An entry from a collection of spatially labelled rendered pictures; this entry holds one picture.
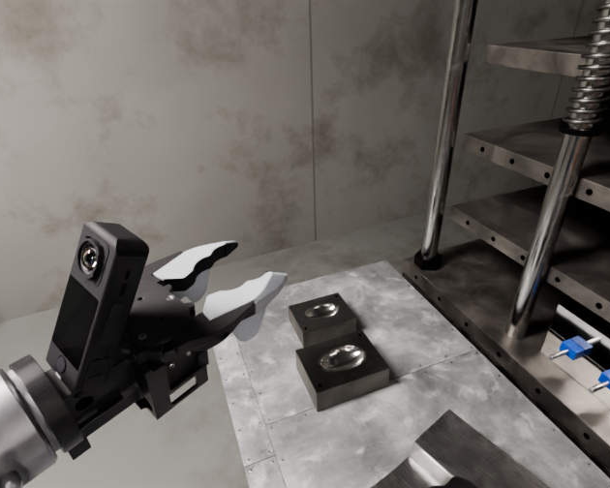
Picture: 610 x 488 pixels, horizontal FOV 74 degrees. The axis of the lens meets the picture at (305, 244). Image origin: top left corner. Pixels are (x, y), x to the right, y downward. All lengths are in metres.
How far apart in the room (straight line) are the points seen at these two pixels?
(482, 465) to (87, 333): 0.77
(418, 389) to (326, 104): 2.16
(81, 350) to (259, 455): 0.75
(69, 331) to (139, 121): 2.32
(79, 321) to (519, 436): 0.99
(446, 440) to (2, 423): 0.78
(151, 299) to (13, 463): 0.13
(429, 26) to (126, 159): 2.20
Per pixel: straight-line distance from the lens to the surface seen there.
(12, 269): 2.98
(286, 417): 1.07
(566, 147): 1.10
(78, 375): 0.32
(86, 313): 0.30
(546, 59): 1.24
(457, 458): 0.92
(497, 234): 1.35
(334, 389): 1.03
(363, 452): 1.02
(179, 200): 2.77
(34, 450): 0.32
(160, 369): 0.33
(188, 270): 0.38
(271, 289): 0.36
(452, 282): 1.54
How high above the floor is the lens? 1.67
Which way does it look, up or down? 31 degrees down
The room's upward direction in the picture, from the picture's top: 2 degrees counter-clockwise
